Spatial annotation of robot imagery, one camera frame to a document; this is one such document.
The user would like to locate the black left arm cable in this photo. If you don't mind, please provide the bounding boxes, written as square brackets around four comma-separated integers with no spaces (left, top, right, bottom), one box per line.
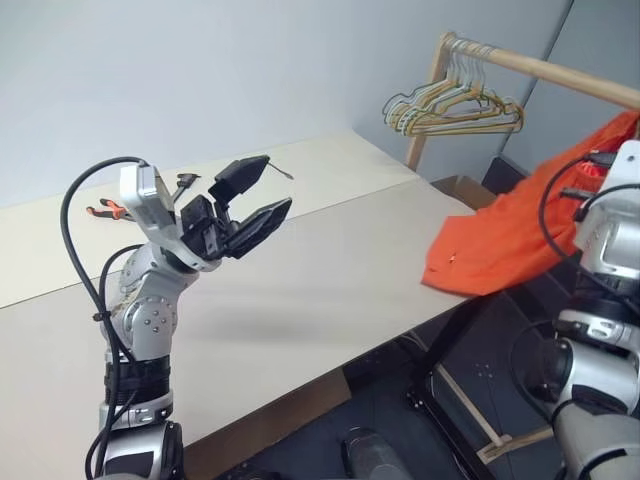
[59,157,151,480]

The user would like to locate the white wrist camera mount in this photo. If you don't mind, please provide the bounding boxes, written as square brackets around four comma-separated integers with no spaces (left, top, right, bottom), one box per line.
[602,140,640,194]
[118,163,224,274]

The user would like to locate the wooden clothes rack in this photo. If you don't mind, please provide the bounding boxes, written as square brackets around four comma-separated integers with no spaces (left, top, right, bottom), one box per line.
[407,32,640,464]

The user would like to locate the orange black handled pliers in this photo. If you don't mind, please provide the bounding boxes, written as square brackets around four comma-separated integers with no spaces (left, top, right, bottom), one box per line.
[87,198,134,221]

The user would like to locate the dark rounded shape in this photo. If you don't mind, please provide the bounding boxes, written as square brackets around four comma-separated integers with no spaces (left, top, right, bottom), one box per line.
[342,427,401,480]

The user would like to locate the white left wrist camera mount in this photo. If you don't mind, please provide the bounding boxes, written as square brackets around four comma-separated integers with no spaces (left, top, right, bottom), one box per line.
[118,163,224,274]

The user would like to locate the black table frame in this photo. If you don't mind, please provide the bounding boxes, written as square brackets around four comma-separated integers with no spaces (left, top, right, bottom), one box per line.
[407,294,501,480]

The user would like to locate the orange cloth garment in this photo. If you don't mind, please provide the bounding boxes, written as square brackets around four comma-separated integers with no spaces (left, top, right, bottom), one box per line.
[419,110,640,297]

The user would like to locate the bunch of wire hangers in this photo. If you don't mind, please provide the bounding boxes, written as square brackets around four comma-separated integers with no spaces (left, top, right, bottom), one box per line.
[387,49,521,136]

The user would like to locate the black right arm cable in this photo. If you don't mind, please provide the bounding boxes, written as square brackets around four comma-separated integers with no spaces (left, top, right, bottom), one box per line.
[538,151,619,261]

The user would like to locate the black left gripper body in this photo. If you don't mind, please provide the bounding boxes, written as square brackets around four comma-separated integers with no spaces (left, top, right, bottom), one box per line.
[180,195,236,261]

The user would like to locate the brown cardboard box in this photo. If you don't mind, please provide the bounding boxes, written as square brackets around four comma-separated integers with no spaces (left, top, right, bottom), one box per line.
[432,174,496,211]

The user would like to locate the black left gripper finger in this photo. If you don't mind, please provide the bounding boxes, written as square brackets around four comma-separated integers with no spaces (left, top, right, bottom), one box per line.
[207,155,271,216]
[227,197,294,260]

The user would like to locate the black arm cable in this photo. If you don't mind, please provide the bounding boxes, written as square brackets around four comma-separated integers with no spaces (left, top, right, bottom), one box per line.
[59,157,151,480]
[538,151,619,261]

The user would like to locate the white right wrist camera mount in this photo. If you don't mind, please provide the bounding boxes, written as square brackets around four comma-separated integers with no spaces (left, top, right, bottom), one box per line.
[602,140,640,194]

